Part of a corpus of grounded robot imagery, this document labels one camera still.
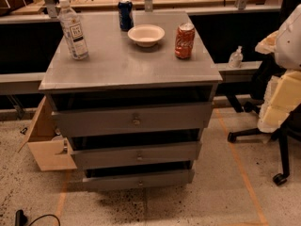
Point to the bottom grey drawer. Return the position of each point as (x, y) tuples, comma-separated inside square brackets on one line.
[(143, 180)]

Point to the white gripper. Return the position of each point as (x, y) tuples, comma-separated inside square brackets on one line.
[(290, 42)]

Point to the cardboard box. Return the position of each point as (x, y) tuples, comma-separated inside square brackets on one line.
[(50, 150)]

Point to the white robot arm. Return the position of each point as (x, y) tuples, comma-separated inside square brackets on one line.
[(288, 42)]

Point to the middle grey drawer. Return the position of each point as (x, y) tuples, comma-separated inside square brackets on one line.
[(137, 155)]

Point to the black office chair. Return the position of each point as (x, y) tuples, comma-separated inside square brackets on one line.
[(291, 127)]

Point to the top grey drawer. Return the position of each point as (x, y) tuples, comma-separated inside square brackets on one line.
[(125, 120)]

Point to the dark blue soda can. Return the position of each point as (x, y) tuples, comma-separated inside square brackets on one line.
[(126, 21)]

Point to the grey drawer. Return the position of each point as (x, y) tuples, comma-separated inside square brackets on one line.
[(125, 120), (137, 155), (143, 180)]

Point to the orange coke can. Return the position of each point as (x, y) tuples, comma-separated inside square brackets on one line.
[(184, 41)]

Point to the clear plastic water bottle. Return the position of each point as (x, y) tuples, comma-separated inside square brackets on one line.
[(73, 31)]

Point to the hand sanitizer pump bottle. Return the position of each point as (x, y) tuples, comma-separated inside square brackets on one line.
[(236, 58)]

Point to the white bowl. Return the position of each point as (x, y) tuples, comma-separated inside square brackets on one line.
[(146, 35)]

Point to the grey drawer cabinet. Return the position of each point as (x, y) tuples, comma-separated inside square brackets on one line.
[(118, 73)]

